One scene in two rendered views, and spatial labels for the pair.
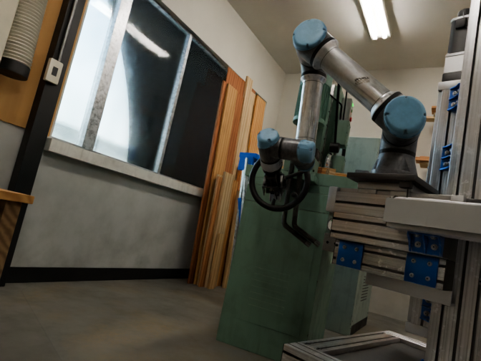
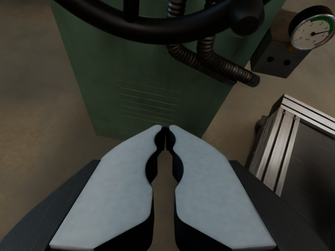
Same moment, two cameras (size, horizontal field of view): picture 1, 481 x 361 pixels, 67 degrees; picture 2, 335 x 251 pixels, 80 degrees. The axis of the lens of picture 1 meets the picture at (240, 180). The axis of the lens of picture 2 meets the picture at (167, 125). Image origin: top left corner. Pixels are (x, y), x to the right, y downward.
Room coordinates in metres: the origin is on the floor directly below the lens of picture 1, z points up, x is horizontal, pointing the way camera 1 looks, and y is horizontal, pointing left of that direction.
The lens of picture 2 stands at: (1.41, -0.13, 0.83)
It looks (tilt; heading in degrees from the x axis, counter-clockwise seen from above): 58 degrees down; 332
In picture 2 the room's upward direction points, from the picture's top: 15 degrees clockwise
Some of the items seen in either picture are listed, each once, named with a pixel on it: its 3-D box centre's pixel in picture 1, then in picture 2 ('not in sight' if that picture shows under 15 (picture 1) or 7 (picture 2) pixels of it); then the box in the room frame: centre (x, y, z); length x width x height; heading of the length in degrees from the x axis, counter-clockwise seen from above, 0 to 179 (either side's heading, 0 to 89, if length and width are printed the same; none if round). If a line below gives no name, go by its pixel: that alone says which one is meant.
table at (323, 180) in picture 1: (303, 179); not in sight; (1.82, -0.31, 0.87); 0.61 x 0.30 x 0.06; 67
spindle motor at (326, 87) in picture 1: (313, 99); not in sight; (1.94, -0.31, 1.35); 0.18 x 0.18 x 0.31
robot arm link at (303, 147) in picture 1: (298, 151); not in sight; (1.20, -0.17, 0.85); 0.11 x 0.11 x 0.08; 69
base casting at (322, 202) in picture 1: (298, 205); not in sight; (2.05, -0.36, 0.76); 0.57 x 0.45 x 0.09; 157
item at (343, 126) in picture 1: (341, 134); not in sight; (2.07, -0.53, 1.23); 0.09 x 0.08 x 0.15; 157
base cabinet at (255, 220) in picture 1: (285, 276); (163, 36); (2.05, -0.35, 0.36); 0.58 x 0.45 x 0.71; 157
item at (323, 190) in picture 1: (293, 188); not in sight; (1.88, -0.28, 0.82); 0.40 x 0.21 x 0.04; 67
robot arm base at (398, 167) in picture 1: (394, 167); not in sight; (1.19, -0.50, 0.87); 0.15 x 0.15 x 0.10
